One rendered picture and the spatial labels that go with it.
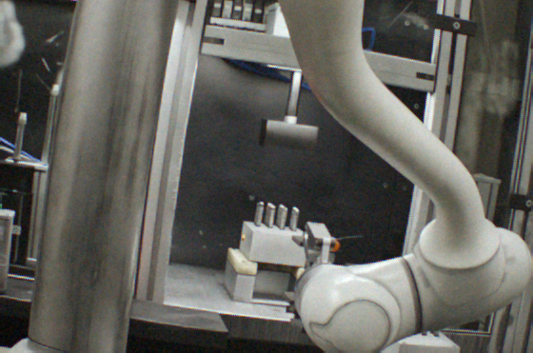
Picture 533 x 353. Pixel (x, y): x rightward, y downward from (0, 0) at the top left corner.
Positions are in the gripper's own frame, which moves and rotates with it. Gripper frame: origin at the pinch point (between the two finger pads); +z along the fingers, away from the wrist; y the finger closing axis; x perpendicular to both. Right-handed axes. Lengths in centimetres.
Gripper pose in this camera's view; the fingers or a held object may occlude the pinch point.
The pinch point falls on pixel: (300, 269)
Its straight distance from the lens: 163.9
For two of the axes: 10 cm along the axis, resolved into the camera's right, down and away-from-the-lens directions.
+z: -1.4, -0.7, 9.9
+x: -9.8, -1.4, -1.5
